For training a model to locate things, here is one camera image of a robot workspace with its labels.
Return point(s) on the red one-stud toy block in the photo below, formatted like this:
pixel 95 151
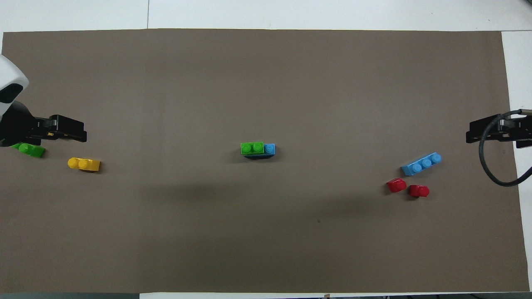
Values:
pixel 419 191
pixel 397 185

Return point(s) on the green two-stud toy block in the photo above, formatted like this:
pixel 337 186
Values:
pixel 252 148
pixel 31 150

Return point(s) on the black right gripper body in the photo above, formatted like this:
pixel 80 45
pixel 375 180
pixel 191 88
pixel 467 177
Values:
pixel 521 131

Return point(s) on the blue three-stud toy block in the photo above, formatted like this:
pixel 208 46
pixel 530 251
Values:
pixel 421 164
pixel 270 148

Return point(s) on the brown table mat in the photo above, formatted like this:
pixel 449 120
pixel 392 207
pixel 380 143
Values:
pixel 266 83

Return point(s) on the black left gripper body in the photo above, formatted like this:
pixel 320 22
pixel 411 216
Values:
pixel 18 126

